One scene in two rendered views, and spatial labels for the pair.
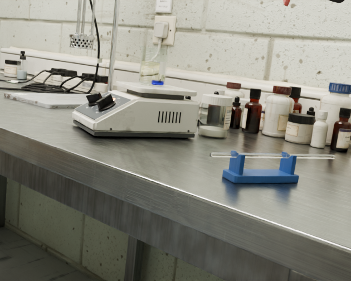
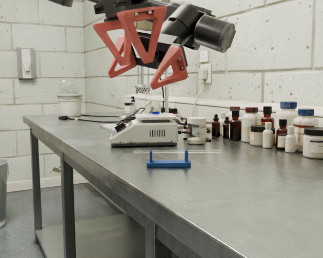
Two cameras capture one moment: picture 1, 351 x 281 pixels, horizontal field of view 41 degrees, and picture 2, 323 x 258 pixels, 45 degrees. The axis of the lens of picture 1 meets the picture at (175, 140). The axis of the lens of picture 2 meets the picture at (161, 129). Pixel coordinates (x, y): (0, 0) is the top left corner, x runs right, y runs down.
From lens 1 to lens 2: 50 cm
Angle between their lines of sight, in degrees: 24
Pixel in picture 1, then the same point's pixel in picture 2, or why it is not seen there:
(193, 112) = (173, 129)
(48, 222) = not seen: hidden behind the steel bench
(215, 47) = (233, 82)
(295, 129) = (253, 136)
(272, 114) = (244, 126)
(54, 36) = not seen: hidden behind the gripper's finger
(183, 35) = (216, 76)
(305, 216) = (152, 180)
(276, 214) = (136, 179)
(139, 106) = (136, 127)
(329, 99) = (278, 113)
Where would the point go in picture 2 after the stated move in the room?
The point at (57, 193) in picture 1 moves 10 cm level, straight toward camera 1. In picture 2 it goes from (90, 178) to (76, 188)
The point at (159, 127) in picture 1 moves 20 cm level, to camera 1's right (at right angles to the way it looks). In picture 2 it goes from (151, 139) to (217, 144)
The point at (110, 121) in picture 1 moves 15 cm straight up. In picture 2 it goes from (119, 137) to (118, 86)
